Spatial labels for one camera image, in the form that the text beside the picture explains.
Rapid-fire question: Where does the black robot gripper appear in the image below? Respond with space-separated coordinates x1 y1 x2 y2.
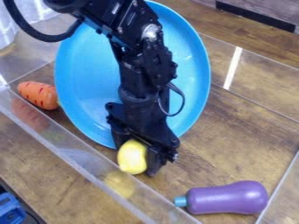
105 86 182 178

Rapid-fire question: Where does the yellow toy lemon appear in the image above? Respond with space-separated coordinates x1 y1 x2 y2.
117 139 147 175

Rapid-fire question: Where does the blue round tray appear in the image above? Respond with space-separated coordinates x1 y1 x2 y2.
54 1 211 148

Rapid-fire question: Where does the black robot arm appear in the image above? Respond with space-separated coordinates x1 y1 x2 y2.
43 0 181 176

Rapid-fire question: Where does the orange toy carrot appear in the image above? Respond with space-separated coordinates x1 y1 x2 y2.
18 81 59 110

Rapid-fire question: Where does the purple toy eggplant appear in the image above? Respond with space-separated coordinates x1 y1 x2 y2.
174 180 269 214

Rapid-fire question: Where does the blue object at corner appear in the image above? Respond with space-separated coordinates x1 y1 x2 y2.
0 192 26 224

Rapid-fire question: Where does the clear acrylic enclosure wall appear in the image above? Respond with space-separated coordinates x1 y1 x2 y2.
0 0 299 224

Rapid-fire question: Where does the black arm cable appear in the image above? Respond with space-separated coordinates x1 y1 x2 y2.
2 0 86 44

